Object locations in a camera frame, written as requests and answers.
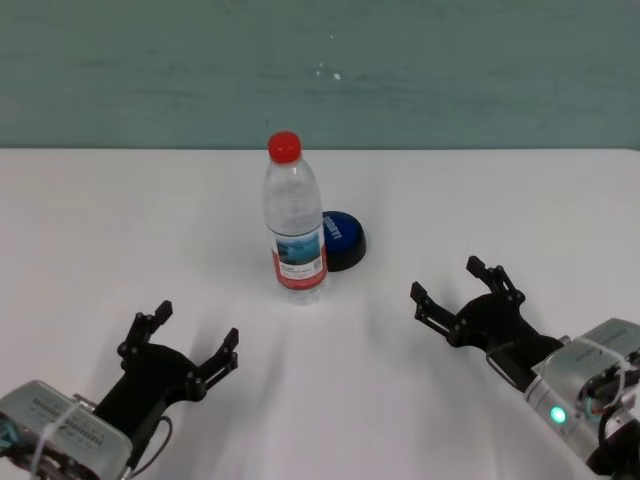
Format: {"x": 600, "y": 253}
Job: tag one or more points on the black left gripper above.
{"x": 155, "y": 380}

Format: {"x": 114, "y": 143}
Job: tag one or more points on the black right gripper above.
{"x": 500, "y": 325}

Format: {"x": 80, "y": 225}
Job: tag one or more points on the blue push button black base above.
{"x": 345, "y": 237}

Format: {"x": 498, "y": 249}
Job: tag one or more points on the clear water bottle red cap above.
{"x": 295, "y": 235}

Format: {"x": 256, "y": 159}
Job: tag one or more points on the white zip tie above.
{"x": 607, "y": 355}
{"x": 62, "y": 417}

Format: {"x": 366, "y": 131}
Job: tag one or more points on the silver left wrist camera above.
{"x": 75, "y": 430}

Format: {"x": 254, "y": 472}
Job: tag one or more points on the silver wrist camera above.
{"x": 595, "y": 350}
{"x": 75, "y": 430}

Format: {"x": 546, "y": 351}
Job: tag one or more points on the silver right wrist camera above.
{"x": 595, "y": 350}

